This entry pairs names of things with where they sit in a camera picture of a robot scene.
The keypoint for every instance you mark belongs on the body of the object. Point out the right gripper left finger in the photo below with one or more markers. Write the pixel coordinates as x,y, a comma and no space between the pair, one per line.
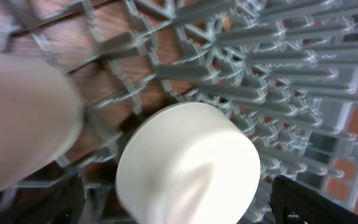
62,203

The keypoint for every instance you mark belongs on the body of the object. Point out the grey dishwasher rack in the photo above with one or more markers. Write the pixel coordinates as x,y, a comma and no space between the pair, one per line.
285,72

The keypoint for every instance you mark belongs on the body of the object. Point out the white cup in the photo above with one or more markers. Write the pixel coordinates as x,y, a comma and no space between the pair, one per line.
188,163

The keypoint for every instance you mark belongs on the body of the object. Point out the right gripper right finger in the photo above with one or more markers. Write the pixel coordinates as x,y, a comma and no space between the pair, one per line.
293,203

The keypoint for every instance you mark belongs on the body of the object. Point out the white bowl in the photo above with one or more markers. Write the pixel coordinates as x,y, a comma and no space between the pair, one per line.
41,116

